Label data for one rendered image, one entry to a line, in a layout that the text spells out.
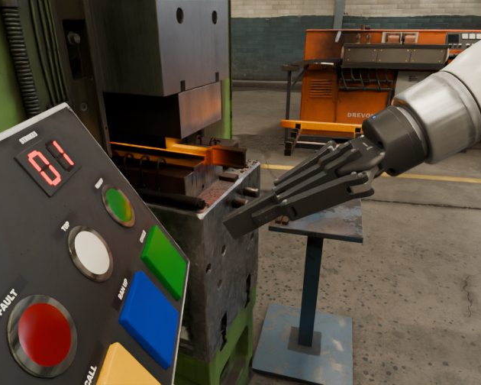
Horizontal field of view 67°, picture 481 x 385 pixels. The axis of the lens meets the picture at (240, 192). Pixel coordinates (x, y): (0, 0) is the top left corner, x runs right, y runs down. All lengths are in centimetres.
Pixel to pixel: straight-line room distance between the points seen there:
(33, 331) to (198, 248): 58
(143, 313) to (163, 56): 48
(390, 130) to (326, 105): 400
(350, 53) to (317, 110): 70
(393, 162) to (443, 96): 8
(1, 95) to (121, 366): 46
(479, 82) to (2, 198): 44
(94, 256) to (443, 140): 36
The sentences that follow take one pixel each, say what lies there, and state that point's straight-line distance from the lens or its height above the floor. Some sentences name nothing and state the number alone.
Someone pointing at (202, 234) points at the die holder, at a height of 87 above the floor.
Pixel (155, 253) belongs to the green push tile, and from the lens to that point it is 46.
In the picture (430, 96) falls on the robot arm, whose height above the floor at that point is 122.
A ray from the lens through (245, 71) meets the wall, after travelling 858.
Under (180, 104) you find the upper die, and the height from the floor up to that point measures 114.
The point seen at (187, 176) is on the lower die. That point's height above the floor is 98.
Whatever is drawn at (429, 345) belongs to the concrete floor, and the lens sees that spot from 194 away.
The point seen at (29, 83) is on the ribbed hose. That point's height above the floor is 121.
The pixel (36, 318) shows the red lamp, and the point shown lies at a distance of 30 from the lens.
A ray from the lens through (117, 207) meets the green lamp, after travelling 45.
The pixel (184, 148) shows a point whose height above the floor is 101.
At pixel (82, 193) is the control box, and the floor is 113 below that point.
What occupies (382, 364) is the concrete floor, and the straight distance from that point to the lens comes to 178.
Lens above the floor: 128
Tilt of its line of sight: 25 degrees down
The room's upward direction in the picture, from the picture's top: straight up
